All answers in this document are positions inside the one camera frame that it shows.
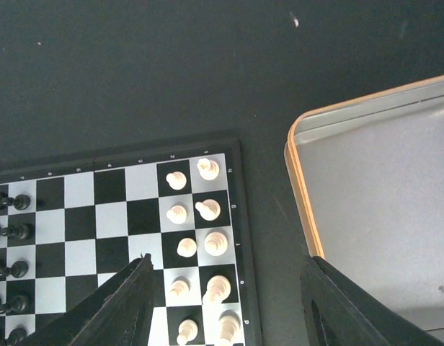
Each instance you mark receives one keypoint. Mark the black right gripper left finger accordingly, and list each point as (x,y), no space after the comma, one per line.
(119,312)

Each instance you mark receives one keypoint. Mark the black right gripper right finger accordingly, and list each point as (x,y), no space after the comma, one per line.
(339,312)

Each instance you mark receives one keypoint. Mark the black chess bishop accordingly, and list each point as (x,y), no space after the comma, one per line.
(17,304)

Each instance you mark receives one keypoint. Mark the white chess piece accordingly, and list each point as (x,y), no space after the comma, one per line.
(186,247)
(187,331)
(179,287)
(209,209)
(216,243)
(218,289)
(208,169)
(176,180)
(177,214)
(228,327)

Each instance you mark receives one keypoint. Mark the black chess pawn on board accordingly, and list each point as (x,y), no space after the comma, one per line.
(18,270)
(19,232)

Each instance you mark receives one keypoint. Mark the black and white chessboard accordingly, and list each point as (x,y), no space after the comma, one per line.
(93,216)

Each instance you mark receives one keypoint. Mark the gold metal tin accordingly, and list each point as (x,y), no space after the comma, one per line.
(368,178)

